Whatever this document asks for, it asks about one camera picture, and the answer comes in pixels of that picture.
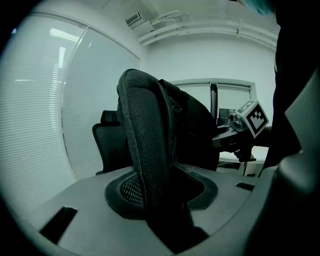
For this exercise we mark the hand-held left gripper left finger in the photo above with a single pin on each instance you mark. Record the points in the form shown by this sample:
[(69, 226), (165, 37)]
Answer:
[(95, 225)]

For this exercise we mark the black backpack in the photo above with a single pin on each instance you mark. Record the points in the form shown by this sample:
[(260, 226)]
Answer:
[(150, 125)]

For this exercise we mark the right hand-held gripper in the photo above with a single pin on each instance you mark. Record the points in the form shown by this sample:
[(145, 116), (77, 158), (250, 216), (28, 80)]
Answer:
[(255, 117)]

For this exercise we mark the black mesh office chair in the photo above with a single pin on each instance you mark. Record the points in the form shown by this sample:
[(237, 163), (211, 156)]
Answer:
[(110, 145)]

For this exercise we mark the small black monitor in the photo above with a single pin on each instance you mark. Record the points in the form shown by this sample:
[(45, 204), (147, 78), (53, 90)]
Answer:
[(226, 116)]

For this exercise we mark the black window pillar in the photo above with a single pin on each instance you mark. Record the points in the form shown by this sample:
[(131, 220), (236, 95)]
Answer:
[(213, 105)]

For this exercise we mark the narrow window blind panel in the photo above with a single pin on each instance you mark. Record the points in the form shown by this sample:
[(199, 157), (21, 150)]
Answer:
[(100, 75)]

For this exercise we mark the white ceiling air unit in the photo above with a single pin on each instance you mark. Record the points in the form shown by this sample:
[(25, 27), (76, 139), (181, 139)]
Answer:
[(138, 21)]

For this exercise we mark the person's dark clothing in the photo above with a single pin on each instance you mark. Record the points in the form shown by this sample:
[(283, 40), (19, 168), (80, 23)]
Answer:
[(295, 55)]

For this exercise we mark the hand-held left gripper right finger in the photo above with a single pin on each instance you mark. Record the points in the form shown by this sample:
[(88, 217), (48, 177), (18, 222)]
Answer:
[(225, 200)]

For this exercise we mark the wide window blind panel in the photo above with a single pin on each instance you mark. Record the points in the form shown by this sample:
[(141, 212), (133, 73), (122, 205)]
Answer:
[(32, 112)]

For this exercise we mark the narrow white roller shade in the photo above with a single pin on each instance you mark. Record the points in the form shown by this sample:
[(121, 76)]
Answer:
[(233, 97)]

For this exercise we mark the white ceiling pipes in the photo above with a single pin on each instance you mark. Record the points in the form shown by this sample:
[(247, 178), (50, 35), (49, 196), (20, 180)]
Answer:
[(200, 31)]

